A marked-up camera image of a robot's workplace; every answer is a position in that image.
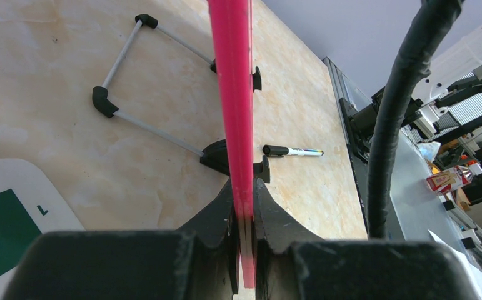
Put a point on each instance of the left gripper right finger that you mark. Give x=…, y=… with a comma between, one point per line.
x=279, y=273

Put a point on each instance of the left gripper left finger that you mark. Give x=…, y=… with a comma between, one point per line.
x=214, y=269

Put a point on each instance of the pink framed whiteboard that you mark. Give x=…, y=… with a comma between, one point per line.
x=231, y=23

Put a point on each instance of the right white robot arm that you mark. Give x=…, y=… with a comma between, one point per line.
x=458, y=60

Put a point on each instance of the black whiteboard stand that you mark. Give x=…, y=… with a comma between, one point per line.
x=122, y=94

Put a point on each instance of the black marker pen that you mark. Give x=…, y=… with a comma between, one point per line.
x=280, y=151

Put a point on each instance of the green white chess mat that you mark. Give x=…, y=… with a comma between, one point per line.
x=30, y=206

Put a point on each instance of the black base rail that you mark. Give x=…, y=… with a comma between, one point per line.
x=358, y=116

